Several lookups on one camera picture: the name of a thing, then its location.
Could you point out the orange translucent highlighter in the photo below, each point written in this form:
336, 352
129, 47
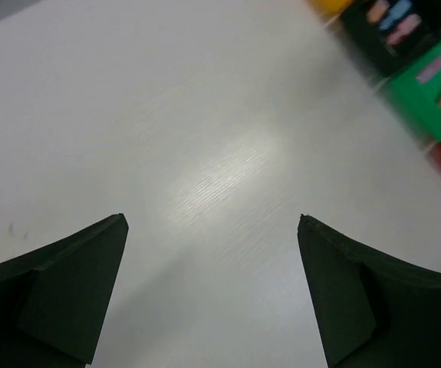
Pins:
377, 10

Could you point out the green bin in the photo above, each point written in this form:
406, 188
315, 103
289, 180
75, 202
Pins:
418, 103

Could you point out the black bin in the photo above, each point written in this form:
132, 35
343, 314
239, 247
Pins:
372, 43

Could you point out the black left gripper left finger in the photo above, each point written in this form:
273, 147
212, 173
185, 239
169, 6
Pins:
53, 300

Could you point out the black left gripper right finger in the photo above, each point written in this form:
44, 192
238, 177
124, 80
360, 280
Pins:
372, 309

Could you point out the purple highlighter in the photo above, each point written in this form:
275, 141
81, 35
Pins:
429, 71

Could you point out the blue highlighter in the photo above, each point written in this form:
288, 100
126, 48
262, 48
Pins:
395, 13

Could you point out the yellow bin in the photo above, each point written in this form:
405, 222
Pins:
329, 8

